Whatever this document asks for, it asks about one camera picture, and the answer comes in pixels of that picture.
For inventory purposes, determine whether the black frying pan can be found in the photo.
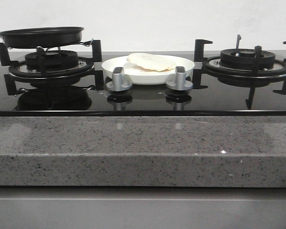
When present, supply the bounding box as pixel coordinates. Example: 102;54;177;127
0;27;84;49

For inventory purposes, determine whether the left silver stove knob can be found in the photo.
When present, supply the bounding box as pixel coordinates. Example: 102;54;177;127
106;67;133;92

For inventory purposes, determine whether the silver stove knob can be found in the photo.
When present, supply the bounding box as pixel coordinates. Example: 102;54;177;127
106;67;133;92
166;66;193;91

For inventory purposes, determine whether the left black burner with grate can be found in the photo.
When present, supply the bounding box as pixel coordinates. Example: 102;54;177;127
0;40;102;95

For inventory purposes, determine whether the white round plate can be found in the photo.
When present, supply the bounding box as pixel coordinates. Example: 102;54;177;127
102;55;194;85

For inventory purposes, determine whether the fried egg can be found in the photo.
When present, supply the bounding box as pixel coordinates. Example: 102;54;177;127
127;52;176;72

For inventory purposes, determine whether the black glass gas cooktop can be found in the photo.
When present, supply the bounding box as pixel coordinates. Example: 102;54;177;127
0;63;286;116

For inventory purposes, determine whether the black burner with grate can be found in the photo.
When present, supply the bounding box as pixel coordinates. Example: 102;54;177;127
192;35;286;110
0;40;102;95

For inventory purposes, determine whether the wire pan support ring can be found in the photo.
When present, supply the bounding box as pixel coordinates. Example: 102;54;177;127
7;38;94;52

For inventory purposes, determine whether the right silver stove knob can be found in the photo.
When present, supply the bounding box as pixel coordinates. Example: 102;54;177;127
166;66;193;91

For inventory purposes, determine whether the right black burner with grate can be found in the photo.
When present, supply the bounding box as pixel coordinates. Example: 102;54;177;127
192;35;286;110

